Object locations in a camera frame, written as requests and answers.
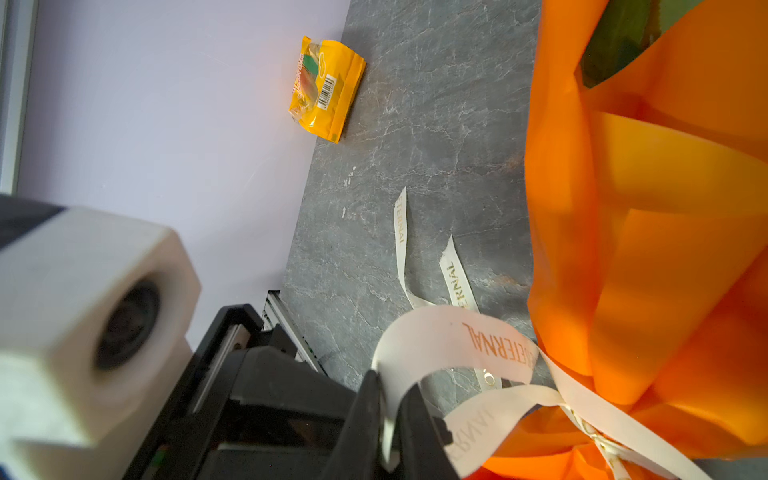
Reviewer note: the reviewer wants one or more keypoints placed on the white ribbon gold lettering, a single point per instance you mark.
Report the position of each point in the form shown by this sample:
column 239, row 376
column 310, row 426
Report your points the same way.
column 433, row 338

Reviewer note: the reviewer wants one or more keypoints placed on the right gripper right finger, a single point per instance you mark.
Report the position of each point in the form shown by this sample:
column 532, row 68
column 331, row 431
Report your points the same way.
column 422, row 454

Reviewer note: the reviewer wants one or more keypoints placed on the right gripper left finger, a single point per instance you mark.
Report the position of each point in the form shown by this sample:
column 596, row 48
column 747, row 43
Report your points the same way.
column 355, row 455

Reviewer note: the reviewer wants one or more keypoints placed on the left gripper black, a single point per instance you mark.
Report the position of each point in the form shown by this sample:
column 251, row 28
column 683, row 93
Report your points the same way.
column 244, row 408

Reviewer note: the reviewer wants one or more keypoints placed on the yellow snack bag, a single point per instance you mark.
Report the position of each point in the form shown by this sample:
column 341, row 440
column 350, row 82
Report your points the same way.
column 326, row 83

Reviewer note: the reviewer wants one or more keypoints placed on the dark pink fake rose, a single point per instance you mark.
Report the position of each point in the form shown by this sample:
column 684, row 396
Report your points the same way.
column 624, row 31

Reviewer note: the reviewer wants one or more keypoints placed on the orange wrapping paper sheet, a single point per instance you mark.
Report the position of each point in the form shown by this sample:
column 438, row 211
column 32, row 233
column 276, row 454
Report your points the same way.
column 647, row 200

